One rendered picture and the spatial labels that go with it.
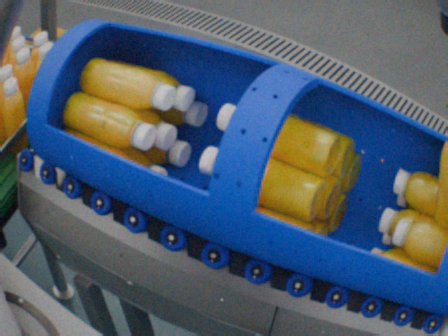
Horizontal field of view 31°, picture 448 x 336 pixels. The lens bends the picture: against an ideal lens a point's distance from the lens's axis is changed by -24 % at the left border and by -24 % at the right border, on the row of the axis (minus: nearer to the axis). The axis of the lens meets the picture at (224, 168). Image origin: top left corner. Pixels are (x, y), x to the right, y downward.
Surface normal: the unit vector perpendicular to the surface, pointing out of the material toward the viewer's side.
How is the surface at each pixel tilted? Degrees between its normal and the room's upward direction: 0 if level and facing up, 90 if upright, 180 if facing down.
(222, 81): 86
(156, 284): 71
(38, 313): 4
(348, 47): 0
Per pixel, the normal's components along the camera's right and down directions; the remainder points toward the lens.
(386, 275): -0.53, 0.54
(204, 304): -0.51, 0.31
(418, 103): -0.05, -0.74
